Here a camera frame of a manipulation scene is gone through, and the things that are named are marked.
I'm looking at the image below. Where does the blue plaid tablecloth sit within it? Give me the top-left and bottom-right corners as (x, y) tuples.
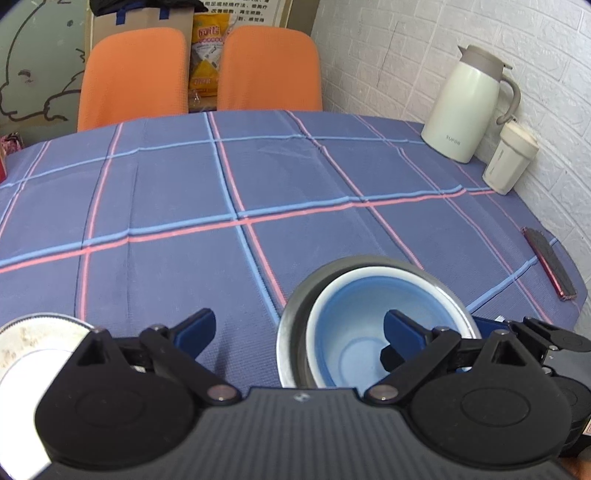
(0, 109), (585, 480)

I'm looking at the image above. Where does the wall poster with text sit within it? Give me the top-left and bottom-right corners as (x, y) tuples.
(202, 0), (293, 27)

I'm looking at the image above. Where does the pink floral cloth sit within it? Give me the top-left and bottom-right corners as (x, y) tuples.
(0, 132), (23, 160)

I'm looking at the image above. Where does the stainless steel bowl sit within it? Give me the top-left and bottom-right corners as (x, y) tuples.
(275, 254), (472, 388)

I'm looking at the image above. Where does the cardboard box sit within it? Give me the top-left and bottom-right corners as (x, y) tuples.
(85, 8), (194, 53)

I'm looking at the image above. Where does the red cracker box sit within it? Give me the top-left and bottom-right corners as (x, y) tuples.
(0, 153), (7, 184)

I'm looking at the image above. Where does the left orange chair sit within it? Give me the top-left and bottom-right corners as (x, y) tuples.
(77, 27), (188, 132)

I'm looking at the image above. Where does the orange chair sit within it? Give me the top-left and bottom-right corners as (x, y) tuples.
(216, 25), (322, 111)
(77, 27), (188, 132)

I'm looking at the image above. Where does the cream thermos jug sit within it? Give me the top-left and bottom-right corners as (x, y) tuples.
(421, 45), (522, 164)

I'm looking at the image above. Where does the yellow snack bag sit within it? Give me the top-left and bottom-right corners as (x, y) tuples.
(188, 12), (231, 99)

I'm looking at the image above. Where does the black cloth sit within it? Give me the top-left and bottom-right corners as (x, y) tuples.
(89, 0), (208, 16)

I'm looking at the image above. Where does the blue plastic bowl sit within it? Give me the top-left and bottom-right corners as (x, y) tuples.
(305, 262), (481, 392)

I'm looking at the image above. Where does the small white patterned plate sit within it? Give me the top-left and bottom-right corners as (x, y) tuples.
(1, 313), (92, 479)

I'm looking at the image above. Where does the right orange chair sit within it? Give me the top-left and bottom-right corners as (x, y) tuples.
(216, 25), (322, 111)

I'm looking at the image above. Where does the cream lidded cup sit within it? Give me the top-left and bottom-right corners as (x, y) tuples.
(483, 120), (539, 195)

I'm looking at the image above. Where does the red phone with dark case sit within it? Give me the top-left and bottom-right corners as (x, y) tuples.
(522, 227), (577, 301)

